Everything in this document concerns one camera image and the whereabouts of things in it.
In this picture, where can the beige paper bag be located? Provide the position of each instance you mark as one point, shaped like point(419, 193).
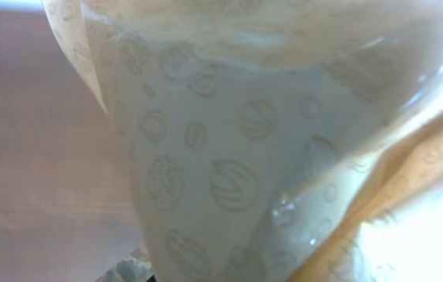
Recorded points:
point(272, 140)

